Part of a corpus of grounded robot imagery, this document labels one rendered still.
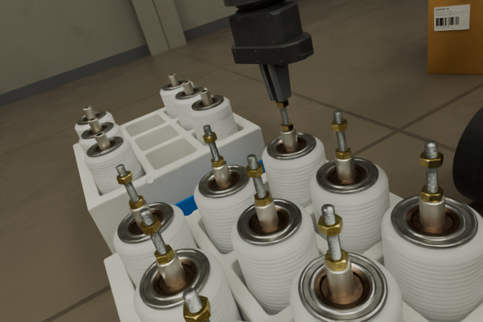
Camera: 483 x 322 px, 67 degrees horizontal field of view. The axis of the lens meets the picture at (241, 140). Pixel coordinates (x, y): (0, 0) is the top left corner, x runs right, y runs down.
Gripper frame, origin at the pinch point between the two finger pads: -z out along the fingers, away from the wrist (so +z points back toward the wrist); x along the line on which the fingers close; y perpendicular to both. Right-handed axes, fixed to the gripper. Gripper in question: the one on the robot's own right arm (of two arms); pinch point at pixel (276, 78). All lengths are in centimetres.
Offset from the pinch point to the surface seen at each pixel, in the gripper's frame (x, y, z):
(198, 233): -6.7, -16.5, -18.1
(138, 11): -225, 109, -3
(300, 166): 3.7, -3.0, -11.8
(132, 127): -62, 3, -19
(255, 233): 8.1, -17.2, -10.7
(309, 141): 2.1, 1.9, -10.7
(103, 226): -32.1, -22.3, -23.0
